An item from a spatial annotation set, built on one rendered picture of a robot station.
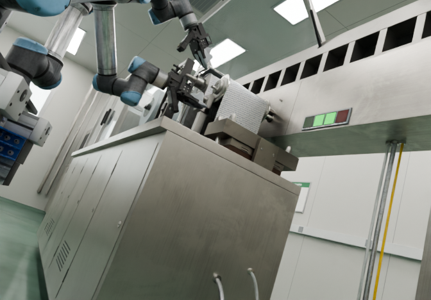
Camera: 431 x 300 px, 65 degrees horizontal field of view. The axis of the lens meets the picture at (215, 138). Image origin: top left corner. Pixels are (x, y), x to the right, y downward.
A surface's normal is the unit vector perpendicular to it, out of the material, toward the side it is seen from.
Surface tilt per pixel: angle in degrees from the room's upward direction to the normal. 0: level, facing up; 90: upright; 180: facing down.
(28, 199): 90
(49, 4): 95
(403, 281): 90
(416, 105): 90
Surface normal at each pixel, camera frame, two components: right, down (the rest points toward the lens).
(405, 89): -0.80, -0.43
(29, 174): 0.49, -0.08
